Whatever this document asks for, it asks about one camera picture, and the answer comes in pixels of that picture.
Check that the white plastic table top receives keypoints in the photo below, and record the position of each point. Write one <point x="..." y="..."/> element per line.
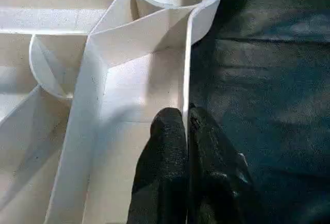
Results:
<point x="77" y="79"/>

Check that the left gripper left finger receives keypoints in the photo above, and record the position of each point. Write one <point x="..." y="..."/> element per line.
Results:
<point x="162" y="169"/>

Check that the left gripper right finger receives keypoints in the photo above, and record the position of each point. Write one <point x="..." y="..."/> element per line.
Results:
<point x="219" y="182"/>

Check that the black plastic mat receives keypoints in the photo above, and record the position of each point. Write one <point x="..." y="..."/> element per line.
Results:
<point x="270" y="105"/>

